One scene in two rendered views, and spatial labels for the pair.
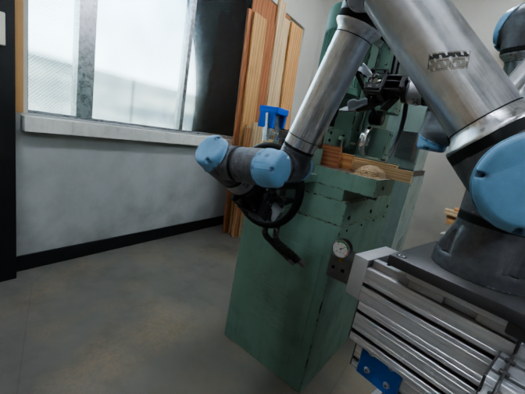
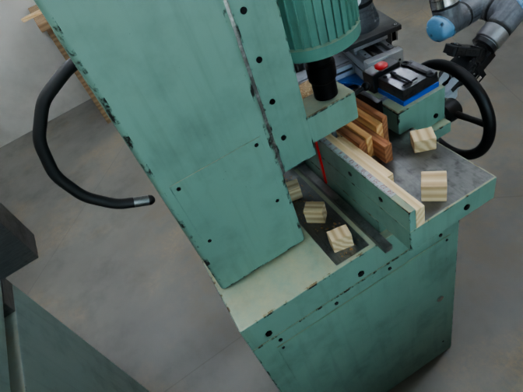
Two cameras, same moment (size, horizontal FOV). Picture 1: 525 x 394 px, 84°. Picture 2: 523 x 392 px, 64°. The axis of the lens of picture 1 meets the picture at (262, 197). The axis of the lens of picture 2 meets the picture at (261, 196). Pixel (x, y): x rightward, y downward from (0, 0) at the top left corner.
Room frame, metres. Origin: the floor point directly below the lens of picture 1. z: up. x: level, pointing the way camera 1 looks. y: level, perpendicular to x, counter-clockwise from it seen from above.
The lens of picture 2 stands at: (1.95, 0.13, 1.54)
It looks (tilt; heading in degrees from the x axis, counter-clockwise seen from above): 43 degrees down; 221
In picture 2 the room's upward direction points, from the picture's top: 22 degrees counter-clockwise
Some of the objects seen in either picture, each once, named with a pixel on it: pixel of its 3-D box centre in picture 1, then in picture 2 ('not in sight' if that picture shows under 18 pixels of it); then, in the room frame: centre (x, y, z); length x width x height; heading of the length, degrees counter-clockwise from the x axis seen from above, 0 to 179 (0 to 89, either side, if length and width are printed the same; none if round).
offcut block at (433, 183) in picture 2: not in sight; (433, 186); (1.36, 0.03, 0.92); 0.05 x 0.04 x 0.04; 101
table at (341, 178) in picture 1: (305, 169); (374, 135); (1.16, -0.15, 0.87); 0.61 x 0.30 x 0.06; 53
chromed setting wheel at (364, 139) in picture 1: (366, 141); not in sight; (1.28, -0.39, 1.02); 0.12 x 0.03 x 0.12; 143
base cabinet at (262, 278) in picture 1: (306, 271); (332, 294); (1.34, -0.28, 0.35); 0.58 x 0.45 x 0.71; 143
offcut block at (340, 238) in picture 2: not in sight; (340, 238); (1.45, -0.15, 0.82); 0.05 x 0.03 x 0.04; 131
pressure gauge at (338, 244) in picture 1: (342, 250); not in sight; (0.92, -0.29, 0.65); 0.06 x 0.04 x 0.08; 53
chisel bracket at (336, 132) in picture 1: (327, 137); (321, 116); (1.26, -0.22, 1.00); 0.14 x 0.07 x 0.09; 143
